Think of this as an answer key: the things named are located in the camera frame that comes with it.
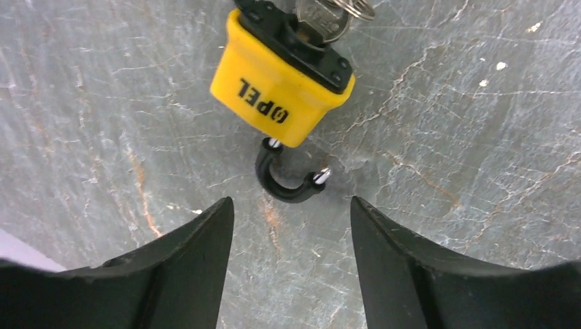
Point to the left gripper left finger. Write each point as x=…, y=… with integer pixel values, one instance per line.
x=175, y=281

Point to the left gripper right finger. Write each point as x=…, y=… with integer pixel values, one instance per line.
x=409, y=281

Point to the yellow black padlock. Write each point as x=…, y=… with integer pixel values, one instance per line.
x=280, y=84

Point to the single brass key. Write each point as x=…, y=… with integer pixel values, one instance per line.
x=324, y=22

